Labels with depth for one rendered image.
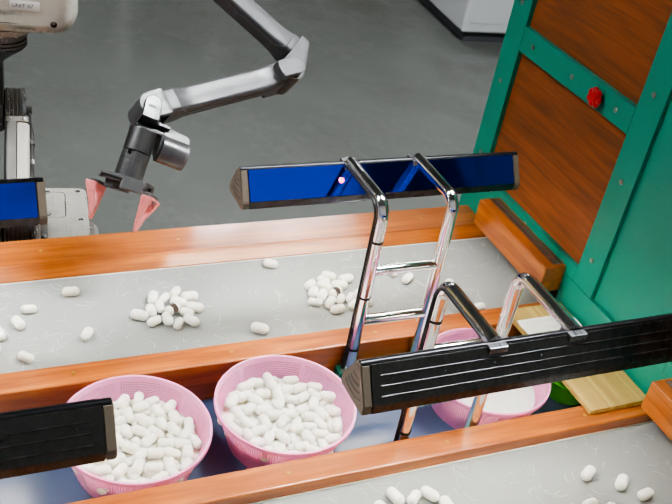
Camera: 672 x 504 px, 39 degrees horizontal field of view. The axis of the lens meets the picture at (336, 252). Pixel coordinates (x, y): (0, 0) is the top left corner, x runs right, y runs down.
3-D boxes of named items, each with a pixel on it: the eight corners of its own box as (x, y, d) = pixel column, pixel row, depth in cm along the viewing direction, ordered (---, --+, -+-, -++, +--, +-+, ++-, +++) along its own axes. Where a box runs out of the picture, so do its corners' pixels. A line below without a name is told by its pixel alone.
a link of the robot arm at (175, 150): (131, 111, 201) (147, 91, 194) (181, 131, 206) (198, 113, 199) (121, 159, 196) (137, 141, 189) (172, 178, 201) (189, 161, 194)
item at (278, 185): (227, 189, 184) (231, 156, 180) (499, 171, 210) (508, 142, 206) (240, 211, 179) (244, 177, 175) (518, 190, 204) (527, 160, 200)
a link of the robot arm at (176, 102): (275, 75, 227) (298, 52, 219) (285, 96, 227) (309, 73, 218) (119, 113, 200) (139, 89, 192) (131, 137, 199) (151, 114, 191)
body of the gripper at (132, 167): (107, 183, 197) (118, 149, 198) (152, 197, 195) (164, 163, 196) (96, 176, 190) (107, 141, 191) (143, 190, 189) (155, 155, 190)
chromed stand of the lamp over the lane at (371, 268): (304, 331, 211) (337, 153, 186) (384, 320, 219) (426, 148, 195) (337, 389, 197) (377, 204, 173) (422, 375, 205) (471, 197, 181)
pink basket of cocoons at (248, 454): (180, 425, 181) (184, 387, 176) (285, 373, 198) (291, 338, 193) (271, 515, 167) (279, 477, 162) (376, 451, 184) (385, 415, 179)
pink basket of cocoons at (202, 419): (44, 424, 176) (44, 386, 170) (185, 402, 186) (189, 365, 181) (70, 538, 156) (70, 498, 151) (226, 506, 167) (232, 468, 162)
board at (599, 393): (503, 313, 213) (505, 309, 213) (558, 306, 219) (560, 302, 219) (589, 415, 189) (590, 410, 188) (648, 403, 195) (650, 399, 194)
